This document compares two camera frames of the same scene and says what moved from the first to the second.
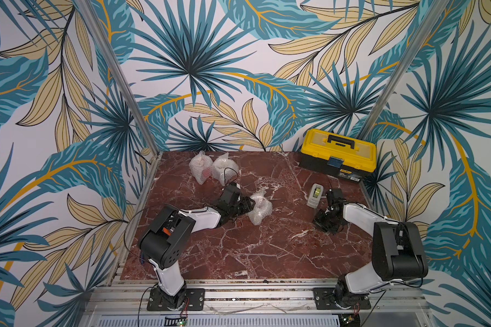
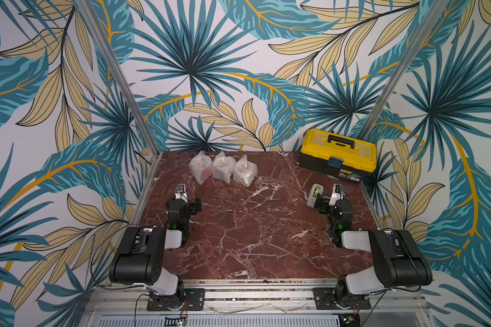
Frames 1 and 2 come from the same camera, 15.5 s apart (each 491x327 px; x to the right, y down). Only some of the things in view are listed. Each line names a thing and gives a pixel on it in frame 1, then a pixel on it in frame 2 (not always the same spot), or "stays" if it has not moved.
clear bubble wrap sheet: (200, 167) stays
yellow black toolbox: (340, 155) stays
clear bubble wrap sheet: (224, 169) stays
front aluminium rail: (267, 304) stays
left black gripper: (247, 206) -> (194, 208)
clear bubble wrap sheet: (263, 207) -> (245, 172)
